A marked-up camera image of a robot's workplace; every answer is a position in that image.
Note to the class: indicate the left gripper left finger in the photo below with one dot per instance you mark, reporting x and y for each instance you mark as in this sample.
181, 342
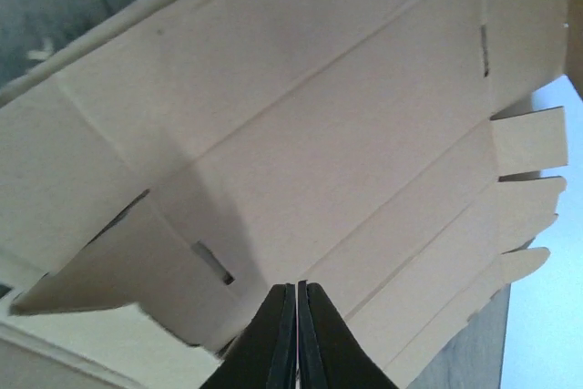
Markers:
264, 355

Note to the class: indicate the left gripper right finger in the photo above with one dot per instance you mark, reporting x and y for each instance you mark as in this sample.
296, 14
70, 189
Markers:
328, 354

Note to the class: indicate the cardboard box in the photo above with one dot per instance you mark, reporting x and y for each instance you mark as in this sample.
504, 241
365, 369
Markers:
162, 174

